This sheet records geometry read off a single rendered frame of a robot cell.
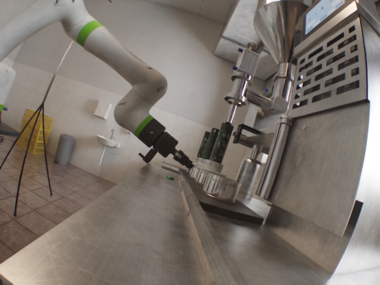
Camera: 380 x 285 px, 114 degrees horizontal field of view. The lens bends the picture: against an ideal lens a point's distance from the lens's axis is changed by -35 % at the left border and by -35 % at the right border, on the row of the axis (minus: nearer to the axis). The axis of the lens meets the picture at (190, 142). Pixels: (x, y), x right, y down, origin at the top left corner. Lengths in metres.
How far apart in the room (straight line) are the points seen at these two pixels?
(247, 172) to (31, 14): 0.85
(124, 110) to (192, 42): 4.15
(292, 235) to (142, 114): 0.55
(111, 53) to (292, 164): 0.63
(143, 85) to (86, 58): 4.34
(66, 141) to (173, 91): 2.49
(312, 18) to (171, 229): 0.42
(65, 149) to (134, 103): 3.61
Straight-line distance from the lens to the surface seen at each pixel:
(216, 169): 0.44
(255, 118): 0.58
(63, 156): 4.22
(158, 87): 0.65
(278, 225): 0.31
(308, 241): 0.26
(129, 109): 0.64
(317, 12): 0.42
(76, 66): 4.98
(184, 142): 3.96
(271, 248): 0.23
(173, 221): 0.20
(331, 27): 0.33
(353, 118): 0.23
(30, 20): 0.72
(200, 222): 0.18
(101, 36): 0.74
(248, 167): 0.59
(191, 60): 4.45
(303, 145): 0.28
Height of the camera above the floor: 1.09
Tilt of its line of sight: 4 degrees up
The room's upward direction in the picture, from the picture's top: 20 degrees clockwise
